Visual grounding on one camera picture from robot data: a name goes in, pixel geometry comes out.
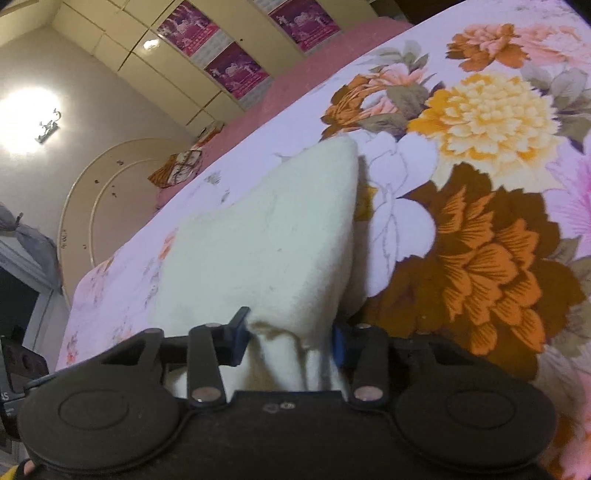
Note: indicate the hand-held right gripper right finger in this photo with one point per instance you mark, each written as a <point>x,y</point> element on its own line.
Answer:
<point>338,346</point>

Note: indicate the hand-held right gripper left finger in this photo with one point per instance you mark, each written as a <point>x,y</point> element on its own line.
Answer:
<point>238,339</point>

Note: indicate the white small garment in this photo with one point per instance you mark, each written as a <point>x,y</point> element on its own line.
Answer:
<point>277,240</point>

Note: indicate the grey curtain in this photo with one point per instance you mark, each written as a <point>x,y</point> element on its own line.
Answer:
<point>37,249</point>

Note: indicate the orange patterned pillow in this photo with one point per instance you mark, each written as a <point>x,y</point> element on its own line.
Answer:
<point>182,164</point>

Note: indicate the cream arched headboard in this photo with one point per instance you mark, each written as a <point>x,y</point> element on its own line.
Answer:
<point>106,198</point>

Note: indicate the floral printed blanket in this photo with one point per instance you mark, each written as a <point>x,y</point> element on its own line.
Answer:
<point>485,207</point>

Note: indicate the pink bed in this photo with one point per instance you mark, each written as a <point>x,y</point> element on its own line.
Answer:
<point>277,101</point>

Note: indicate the magenta wardrobe poster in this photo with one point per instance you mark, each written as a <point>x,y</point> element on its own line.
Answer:
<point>238,70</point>
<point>187,25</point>
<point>302,19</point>

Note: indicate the cream wardrobe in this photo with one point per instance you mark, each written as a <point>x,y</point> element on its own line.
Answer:
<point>138,50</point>

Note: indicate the white window frame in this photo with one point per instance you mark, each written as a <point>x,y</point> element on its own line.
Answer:
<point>41,314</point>

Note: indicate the wall lamp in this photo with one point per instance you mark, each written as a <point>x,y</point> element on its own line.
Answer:
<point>48,127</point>

